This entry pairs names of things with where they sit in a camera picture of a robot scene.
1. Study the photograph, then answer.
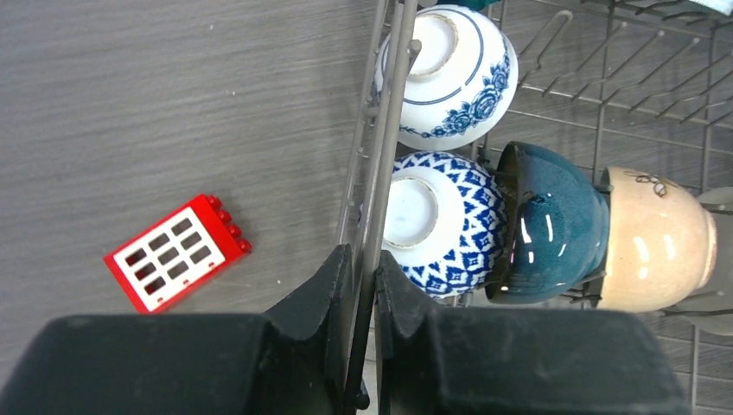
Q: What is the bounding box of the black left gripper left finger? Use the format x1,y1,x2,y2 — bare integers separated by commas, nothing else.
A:
1,245,353,414

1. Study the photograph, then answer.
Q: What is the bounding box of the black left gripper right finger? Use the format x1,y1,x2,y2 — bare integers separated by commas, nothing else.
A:
374,252,691,414

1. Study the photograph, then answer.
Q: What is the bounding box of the dark teal glazed bowl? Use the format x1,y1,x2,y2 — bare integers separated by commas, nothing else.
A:
485,141,609,305

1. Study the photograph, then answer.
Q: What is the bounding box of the beige ceramic bowl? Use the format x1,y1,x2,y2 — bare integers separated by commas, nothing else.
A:
597,166,717,313

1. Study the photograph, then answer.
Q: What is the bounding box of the white bowl blue zigzag pattern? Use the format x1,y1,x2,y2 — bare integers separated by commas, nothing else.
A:
382,151,508,299

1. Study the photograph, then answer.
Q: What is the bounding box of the red white toy window block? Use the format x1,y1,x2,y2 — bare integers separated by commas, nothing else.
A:
104,194,252,314

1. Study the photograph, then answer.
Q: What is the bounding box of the white bowl blue floral pattern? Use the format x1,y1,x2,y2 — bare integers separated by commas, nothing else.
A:
398,4,519,151

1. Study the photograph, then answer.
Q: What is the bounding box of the grey wire dish rack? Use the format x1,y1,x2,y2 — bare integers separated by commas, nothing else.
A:
336,1,732,414

